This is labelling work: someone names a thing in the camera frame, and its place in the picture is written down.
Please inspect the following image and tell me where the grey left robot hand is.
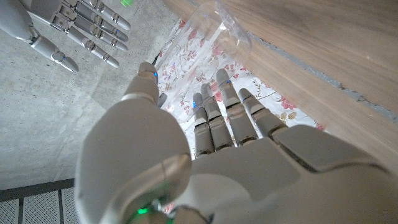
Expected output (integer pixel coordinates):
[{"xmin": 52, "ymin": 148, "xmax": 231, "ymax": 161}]
[{"xmin": 74, "ymin": 61, "xmax": 398, "ymax": 224}]

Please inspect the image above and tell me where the grey tape table outline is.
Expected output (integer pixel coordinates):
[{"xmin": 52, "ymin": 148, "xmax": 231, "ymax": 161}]
[{"xmin": 248, "ymin": 30, "xmax": 398, "ymax": 122}]

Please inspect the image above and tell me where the floral backdrop cloth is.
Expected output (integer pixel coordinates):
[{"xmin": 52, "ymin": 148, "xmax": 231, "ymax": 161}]
[{"xmin": 155, "ymin": 18, "xmax": 326, "ymax": 215}]

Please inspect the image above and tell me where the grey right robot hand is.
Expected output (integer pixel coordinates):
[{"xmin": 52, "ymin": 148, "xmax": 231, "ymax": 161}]
[{"xmin": 0, "ymin": 0, "xmax": 131, "ymax": 74}]

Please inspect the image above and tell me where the clear plastic spray bottle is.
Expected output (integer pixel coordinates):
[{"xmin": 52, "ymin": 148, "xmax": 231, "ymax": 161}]
[{"xmin": 155, "ymin": 0, "xmax": 252, "ymax": 125}]

